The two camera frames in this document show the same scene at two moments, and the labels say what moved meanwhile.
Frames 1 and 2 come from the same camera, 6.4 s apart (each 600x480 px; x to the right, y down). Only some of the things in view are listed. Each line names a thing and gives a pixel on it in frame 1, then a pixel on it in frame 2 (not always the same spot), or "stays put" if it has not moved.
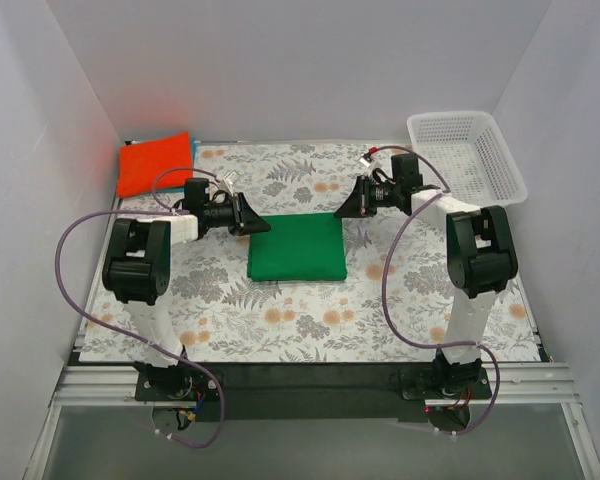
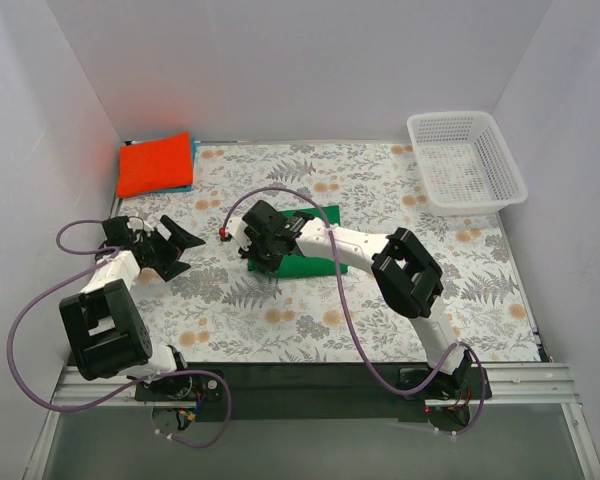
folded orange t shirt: (160, 165) stays put
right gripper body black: (361, 196) to (253, 240)
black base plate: (314, 392) stays put
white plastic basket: (472, 157) stays put
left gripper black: (240, 214) to (161, 250)
